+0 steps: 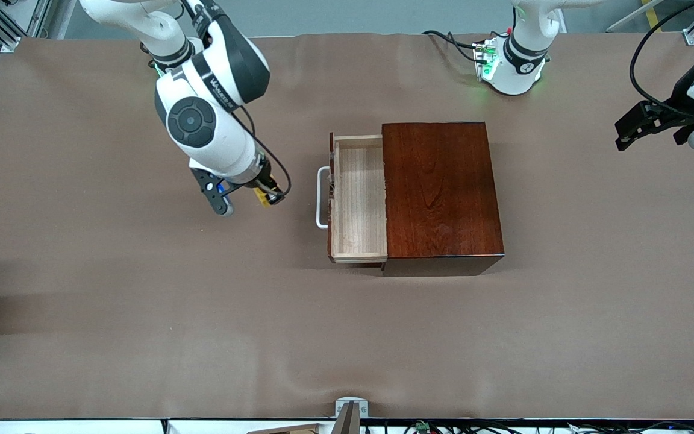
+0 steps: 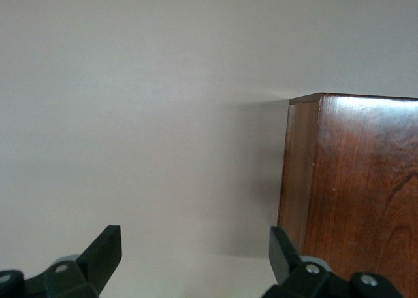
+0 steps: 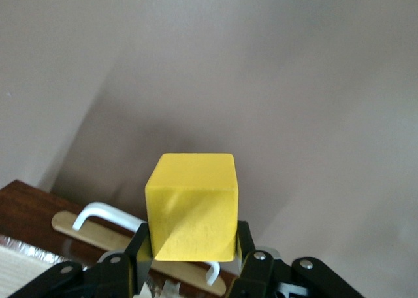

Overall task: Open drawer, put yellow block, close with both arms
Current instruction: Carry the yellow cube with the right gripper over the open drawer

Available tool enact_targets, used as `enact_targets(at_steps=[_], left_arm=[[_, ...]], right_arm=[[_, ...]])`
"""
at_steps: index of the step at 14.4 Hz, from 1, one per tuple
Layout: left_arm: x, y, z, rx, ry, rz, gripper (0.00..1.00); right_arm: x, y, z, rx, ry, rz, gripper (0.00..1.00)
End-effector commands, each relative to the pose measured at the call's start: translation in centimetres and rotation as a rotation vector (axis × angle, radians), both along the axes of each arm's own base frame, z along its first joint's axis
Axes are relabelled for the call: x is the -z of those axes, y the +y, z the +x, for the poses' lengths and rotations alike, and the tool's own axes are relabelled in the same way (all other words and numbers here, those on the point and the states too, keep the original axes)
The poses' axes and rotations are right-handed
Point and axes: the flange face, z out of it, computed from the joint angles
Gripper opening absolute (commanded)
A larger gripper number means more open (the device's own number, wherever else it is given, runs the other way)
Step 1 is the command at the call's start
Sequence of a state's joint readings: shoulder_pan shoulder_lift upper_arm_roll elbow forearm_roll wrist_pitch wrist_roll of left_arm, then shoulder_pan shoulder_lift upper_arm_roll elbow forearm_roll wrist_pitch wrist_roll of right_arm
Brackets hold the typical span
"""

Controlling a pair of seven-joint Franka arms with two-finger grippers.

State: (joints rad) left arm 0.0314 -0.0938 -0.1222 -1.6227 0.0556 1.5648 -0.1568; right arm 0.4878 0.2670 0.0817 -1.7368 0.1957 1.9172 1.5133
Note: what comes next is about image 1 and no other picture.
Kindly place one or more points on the brown table cover sheet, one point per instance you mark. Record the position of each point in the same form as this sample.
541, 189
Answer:
262, 337

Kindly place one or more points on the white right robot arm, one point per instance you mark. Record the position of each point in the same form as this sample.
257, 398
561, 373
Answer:
214, 132

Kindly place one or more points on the dark brown wooden cabinet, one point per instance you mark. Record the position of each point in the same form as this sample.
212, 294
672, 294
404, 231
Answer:
443, 199

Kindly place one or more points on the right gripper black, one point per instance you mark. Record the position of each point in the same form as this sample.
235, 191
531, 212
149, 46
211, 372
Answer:
266, 179

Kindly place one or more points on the green connector plug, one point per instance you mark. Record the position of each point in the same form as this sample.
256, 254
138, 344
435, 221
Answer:
423, 426

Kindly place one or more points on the light wooden board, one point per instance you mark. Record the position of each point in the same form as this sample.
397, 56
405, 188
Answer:
287, 429

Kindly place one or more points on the grey metal mount bracket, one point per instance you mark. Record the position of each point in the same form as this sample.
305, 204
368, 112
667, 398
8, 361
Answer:
352, 413

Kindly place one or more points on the grey vertical frame post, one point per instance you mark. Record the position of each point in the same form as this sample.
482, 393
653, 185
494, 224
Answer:
61, 18

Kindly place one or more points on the yellow block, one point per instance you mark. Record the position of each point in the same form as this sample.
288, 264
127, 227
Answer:
261, 197

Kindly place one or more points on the yellow floor tape strip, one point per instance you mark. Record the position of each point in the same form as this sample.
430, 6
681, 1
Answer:
653, 18

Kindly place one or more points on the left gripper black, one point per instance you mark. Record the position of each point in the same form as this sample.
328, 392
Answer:
679, 95

